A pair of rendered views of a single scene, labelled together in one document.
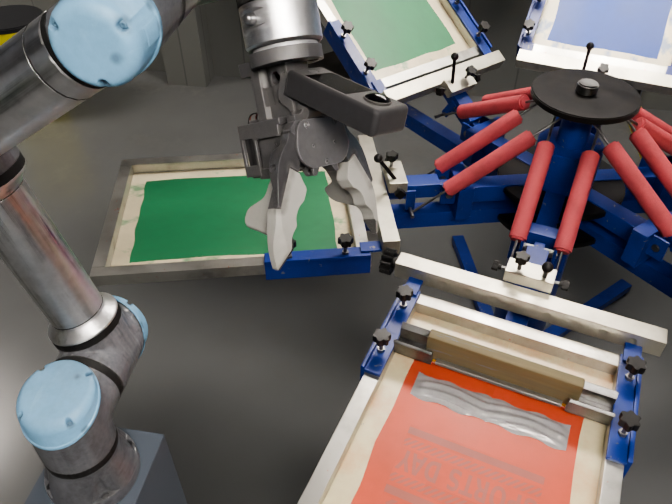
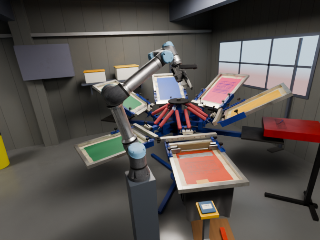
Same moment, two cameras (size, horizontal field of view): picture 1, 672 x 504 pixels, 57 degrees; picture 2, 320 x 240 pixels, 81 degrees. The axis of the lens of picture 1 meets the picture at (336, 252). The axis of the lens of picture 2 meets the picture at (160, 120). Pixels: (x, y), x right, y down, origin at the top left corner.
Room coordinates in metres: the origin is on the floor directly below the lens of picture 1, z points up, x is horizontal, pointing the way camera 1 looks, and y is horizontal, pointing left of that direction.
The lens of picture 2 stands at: (-0.52, 0.81, 2.03)
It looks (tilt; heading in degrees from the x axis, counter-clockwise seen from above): 21 degrees down; 331
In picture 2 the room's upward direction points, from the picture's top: 3 degrees counter-clockwise
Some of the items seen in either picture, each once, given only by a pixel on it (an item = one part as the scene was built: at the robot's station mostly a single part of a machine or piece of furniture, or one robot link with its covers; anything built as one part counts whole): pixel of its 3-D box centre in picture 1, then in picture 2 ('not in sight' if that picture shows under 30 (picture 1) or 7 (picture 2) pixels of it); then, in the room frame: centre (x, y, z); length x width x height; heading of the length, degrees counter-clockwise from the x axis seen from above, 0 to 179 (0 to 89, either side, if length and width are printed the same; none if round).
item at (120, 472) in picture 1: (86, 456); (138, 169); (0.54, 0.41, 1.25); 0.15 x 0.15 x 0.10
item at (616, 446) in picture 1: (622, 411); (217, 146); (0.80, -0.65, 0.98); 0.30 x 0.05 x 0.07; 156
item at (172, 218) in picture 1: (280, 184); (123, 135); (1.57, 0.17, 1.05); 1.08 x 0.61 x 0.23; 96
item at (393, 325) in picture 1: (391, 334); (168, 151); (1.03, -0.14, 0.98); 0.30 x 0.05 x 0.07; 156
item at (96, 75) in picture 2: not in sight; (95, 75); (3.87, -0.06, 1.55); 0.45 x 0.37 x 0.25; 81
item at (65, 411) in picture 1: (68, 412); (136, 154); (0.54, 0.41, 1.37); 0.13 x 0.12 x 0.14; 172
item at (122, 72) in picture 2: not in sight; (126, 72); (3.76, -0.75, 1.57); 0.53 x 0.44 x 0.29; 81
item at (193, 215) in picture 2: not in sight; (208, 201); (0.43, -0.18, 0.74); 0.45 x 0.03 x 0.43; 66
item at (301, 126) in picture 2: not in sight; (291, 128); (0.51, -1.56, 1.06); 0.61 x 0.46 x 0.12; 36
